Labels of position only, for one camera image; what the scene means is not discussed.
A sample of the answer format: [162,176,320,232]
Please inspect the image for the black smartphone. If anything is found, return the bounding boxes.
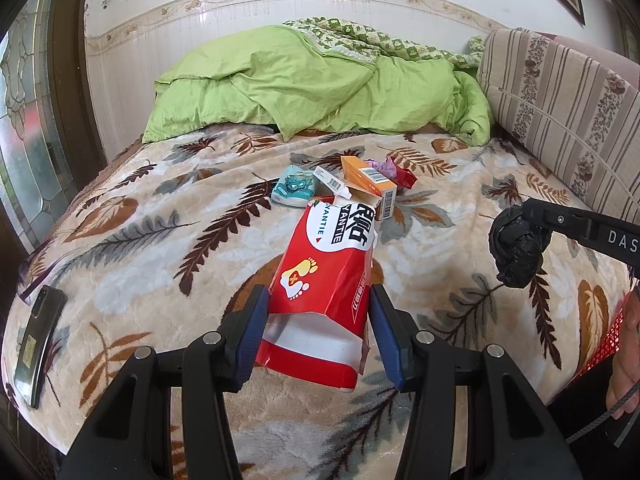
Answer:
[12,285,68,408]

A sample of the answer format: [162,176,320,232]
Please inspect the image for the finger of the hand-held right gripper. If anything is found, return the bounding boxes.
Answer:
[520,198,601,251]

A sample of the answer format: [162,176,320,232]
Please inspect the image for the red plastic basket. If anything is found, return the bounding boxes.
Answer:
[575,305,631,376]

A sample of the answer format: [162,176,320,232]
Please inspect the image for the stained glass door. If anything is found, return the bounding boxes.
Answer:
[0,0,108,271]

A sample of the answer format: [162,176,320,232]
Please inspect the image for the green patterned quilt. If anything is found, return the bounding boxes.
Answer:
[282,17,486,68]

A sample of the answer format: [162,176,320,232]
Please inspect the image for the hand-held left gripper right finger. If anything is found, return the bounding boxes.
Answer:
[367,284,583,480]

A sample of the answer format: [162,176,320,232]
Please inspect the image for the red white foot-print bag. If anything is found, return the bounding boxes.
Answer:
[257,199,378,392]

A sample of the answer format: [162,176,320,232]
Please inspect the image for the grey cable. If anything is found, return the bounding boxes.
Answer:
[564,377,640,445]

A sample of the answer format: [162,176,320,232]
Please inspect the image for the small white box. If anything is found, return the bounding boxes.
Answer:
[312,166,353,201]

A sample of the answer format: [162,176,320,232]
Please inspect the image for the striped floral cushion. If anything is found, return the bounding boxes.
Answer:
[475,27,640,216]

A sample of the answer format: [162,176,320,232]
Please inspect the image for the green duvet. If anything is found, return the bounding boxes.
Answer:
[142,24,496,147]

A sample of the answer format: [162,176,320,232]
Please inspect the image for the teal tissue packet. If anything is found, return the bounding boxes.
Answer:
[271,166,317,208]

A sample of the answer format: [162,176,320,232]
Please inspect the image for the leaf print blanket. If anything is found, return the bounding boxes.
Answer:
[0,127,636,480]

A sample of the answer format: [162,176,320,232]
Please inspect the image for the purple wrapper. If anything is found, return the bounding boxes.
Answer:
[367,158,398,178]

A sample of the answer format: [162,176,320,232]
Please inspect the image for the dark trousers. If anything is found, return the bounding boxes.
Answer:
[547,355,640,480]

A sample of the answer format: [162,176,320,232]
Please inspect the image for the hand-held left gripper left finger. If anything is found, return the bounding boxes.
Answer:
[57,284,271,480]

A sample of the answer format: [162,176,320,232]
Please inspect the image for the black plastic bag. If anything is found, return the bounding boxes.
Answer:
[489,205,551,288]

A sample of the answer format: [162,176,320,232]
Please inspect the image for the person's right hand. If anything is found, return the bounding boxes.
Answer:
[606,285,640,411]

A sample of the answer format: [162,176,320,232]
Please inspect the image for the orange cardboard box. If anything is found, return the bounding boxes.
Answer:
[340,156,398,222]

